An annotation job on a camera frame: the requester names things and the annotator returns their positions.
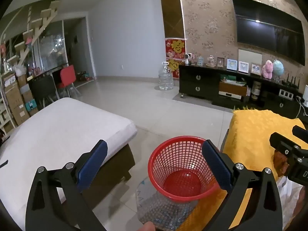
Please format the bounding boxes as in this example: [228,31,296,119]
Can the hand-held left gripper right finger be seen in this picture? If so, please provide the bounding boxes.
[202,140,283,231]

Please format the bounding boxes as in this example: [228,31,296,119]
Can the white power strip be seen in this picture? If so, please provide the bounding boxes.
[279,89,294,99]

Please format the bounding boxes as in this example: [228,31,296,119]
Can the light blue globe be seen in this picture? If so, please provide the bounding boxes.
[272,60,285,80]

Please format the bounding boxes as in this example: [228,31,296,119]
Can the clear plastic container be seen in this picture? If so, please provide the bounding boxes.
[136,180,200,231]

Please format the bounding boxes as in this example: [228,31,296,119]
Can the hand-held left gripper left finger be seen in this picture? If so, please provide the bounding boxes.
[25,140,108,231]

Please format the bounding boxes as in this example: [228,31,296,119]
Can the brown paper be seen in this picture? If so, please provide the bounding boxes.
[273,149,290,177]

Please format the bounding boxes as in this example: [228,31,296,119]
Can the jars in cabinet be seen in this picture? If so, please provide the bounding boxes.
[251,80,261,97]

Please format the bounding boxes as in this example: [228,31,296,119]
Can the yellow tablecloth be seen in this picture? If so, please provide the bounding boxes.
[183,107,308,231]

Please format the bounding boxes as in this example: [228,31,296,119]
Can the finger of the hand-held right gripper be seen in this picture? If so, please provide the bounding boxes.
[269,132,302,159]
[292,125,308,144]

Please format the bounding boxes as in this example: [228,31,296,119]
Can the black television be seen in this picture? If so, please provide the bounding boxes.
[231,0,305,66]

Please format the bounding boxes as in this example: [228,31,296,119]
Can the brown wooden box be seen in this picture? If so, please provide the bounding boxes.
[219,81,248,96]

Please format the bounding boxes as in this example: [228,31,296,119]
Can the white set-top box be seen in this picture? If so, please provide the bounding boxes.
[218,90,242,100]

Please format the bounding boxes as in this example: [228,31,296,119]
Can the pink plush toy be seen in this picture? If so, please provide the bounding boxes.
[262,60,274,79]

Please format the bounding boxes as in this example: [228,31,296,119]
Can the black chair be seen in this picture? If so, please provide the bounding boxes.
[28,75,60,107]

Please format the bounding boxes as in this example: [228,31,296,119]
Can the white panel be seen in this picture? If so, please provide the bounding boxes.
[238,49,263,65]

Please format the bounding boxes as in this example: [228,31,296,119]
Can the clear water jug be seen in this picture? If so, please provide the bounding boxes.
[157,61,175,90]

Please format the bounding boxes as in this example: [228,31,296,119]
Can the white power cable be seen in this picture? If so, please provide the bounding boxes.
[295,96,308,119]

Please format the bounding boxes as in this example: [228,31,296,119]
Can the white paper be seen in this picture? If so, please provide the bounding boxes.
[277,177,304,231]

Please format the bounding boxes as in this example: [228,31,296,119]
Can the red festive poster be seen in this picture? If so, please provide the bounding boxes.
[165,38,187,79]

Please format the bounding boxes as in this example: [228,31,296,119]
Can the wooden staircase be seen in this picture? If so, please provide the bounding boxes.
[0,0,63,82]

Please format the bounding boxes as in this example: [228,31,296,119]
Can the black television cabinet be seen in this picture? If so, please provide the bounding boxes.
[178,64,308,119]

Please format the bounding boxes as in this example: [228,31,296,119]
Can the stack of cardboard boxes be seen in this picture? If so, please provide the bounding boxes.
[0,72,39,133]

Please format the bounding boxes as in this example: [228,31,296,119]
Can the person's left hand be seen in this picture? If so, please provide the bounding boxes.
[138,221,156,231]

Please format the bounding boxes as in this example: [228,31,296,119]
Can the red chair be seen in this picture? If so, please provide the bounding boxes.
[57,65,80,98]

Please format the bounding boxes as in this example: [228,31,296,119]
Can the black router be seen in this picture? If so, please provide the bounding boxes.
[281,76,301,88]

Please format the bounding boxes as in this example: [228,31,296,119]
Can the red plastic mesh basket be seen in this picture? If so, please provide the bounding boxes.
[147,136,223,201]

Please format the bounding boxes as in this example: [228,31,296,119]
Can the dark brown bed frame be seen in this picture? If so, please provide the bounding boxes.
[77,144,136,210]

